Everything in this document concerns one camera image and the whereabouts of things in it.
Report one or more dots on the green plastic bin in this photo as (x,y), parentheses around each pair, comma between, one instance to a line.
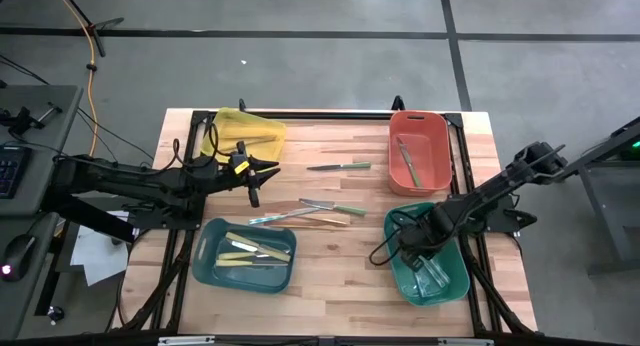
(457,266)

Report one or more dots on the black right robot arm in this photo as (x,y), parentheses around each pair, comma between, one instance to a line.
(480,201)

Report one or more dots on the black desk clamp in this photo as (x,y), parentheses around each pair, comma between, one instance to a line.
(22,118)

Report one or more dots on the blue diamond-patterned knife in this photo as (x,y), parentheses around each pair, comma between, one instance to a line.
(280,216)
(442,278)
(425,283)

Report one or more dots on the white paper sheets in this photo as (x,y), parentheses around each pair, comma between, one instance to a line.
(100,256)

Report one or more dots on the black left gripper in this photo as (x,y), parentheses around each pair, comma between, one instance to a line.
(225,173)

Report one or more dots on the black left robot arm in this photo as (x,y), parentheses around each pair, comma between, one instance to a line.
(115,178)

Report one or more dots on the grey metal stand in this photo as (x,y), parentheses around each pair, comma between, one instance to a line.
(602,211)

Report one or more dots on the dark teal plastic bin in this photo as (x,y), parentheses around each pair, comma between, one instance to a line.
(240,281)

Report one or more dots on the black tripod stand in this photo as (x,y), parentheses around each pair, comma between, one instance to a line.
(100,43)

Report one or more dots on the black round knob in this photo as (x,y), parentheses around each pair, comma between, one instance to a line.
(55,314)

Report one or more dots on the yellow plastic bin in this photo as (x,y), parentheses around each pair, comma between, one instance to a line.
(260,123)

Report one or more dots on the orange plastic bin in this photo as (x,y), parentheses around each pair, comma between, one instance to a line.
(430,131)

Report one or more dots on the black backlit keyboard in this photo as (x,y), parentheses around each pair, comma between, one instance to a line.
(12,171)

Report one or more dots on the black aluminium table frame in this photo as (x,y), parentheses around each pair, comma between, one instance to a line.
(325,115)

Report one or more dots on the yellow tape tag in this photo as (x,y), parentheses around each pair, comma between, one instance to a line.
(241,167)

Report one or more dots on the grey desk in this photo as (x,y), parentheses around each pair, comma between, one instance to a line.
(50,111)

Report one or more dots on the black computer mouse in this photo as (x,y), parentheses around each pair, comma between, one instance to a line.
(20,253)

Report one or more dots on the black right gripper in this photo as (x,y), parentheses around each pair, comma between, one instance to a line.
(417,246)

